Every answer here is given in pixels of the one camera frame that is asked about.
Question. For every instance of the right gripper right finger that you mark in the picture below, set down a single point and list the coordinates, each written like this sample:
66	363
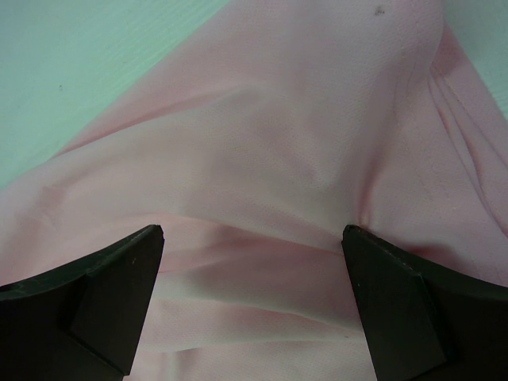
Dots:
421	320

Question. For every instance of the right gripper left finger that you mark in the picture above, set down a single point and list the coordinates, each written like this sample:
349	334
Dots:
81	320

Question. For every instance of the pink t shirt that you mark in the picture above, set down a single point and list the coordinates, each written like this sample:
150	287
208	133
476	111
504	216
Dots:
253	145

